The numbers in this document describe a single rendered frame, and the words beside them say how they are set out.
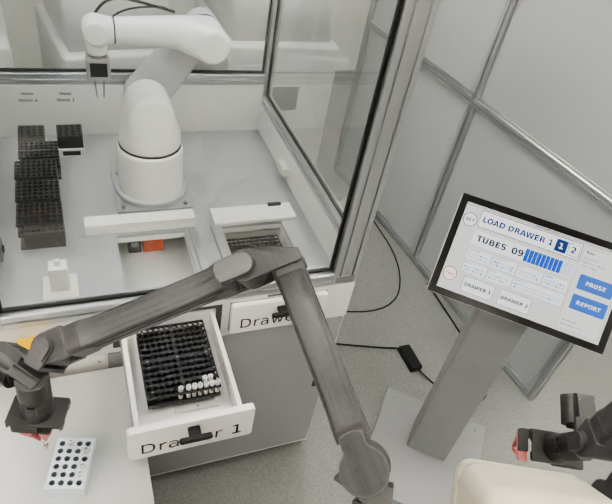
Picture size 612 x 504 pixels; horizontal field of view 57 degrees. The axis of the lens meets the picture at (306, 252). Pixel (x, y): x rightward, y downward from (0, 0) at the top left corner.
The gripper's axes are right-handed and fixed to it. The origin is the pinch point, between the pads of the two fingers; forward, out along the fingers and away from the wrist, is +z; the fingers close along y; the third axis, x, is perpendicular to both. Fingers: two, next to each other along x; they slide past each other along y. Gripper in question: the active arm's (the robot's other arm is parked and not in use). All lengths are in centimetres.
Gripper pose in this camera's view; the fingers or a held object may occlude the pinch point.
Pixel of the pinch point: (43, 435)
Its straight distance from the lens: 128.8
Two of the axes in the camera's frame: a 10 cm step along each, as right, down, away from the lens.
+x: 0.4, 6.6, -7.5
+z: -1.9, 7.4, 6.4
